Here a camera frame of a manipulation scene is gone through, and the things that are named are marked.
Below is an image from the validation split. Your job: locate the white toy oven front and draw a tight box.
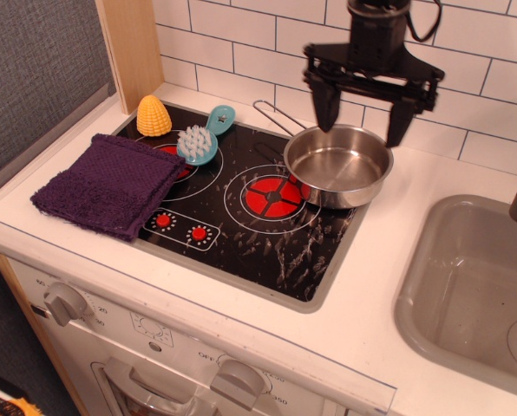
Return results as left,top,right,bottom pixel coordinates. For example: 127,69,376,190
6,259,395,415

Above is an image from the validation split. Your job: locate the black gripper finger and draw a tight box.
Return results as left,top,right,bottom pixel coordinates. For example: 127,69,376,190
386,100,416,147
309,78,341,133

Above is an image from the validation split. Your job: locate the grey oven door handle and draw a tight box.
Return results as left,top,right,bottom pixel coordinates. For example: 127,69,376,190
103,358,217,415

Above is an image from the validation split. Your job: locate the grey oven temperature knob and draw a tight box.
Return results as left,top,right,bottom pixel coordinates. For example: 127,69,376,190
210,360,265,411

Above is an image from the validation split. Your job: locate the blue dish brush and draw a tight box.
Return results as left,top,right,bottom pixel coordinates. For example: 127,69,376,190
176,105,236,166

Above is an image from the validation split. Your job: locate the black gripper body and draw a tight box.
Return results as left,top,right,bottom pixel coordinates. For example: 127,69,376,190
304,1,444,114

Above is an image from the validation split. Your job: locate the grey sink basin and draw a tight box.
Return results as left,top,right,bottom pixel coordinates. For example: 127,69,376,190
395,195,517,395

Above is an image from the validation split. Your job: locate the stainless steel pan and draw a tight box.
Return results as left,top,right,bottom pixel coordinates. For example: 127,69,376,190
252,99,395,211

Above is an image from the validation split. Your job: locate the red left stove knob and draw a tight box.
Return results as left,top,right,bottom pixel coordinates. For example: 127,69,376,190
155,213,172,229

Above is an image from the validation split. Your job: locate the red right stove knob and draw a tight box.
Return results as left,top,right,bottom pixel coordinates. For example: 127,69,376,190
190,226,208,243

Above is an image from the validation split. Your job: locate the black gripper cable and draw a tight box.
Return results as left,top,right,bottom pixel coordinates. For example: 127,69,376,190
405,0,443,43

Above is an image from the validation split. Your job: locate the purple folded towel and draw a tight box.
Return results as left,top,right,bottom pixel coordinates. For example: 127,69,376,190
30,133,186,242

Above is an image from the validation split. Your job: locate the grey timer knob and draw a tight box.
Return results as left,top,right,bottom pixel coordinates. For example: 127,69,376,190
43,283,87,327

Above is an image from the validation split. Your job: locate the yellow black fabric object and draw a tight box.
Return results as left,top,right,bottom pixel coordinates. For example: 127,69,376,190
0,398,43,416

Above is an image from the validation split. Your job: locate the yellow toy corn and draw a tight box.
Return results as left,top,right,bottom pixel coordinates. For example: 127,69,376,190
136,95,173,137

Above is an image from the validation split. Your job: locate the red stove knob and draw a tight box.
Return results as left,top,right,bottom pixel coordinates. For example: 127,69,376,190
155,213,172,229
190,226,208,243

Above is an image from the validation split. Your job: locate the wooden side post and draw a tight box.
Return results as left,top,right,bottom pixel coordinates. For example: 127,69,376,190
95,0,164,114

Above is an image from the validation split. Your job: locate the black toy stove top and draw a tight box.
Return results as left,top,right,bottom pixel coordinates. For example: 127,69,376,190
119,104,370,313

